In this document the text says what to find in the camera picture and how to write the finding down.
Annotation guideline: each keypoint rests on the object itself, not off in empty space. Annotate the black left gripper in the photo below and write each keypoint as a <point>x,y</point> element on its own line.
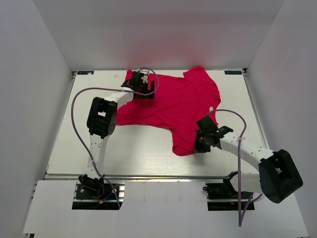
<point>145,84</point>

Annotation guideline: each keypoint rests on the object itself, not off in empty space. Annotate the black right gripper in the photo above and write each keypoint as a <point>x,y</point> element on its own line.
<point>198,148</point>

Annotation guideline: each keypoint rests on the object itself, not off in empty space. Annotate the red t shirt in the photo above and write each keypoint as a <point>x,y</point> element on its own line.
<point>178,104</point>

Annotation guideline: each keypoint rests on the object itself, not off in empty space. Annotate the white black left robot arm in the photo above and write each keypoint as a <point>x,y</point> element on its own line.
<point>102,116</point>

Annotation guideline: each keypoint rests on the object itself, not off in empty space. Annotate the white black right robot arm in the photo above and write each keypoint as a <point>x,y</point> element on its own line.
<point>277,176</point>

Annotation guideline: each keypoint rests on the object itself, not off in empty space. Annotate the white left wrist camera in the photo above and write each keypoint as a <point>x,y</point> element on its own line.
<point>144,71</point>

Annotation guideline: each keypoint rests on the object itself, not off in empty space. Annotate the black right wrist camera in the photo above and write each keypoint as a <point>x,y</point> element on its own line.
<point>224,130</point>

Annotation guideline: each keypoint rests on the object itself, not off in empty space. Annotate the aluminium table frame rail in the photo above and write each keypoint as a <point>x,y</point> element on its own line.
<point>260,119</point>

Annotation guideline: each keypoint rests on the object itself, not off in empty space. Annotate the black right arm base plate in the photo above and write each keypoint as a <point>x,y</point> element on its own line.
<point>230,198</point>

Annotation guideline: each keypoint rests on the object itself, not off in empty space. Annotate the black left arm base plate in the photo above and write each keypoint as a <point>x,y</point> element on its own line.
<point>87,199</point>

